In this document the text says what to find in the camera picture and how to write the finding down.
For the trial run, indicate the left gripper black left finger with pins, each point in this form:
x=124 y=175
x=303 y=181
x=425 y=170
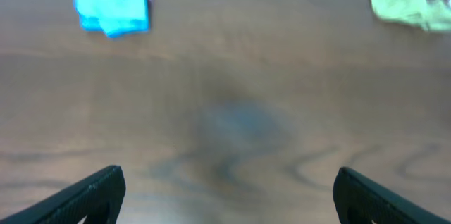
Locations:
x=97 y=199

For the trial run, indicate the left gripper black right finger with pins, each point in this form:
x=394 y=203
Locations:
x=360 y=200

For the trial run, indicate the folded blue cloth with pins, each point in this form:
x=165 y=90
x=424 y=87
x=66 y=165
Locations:
x=114 y=17

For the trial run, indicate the crumpled green microfiber cloth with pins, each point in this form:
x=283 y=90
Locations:
x=429 y=15

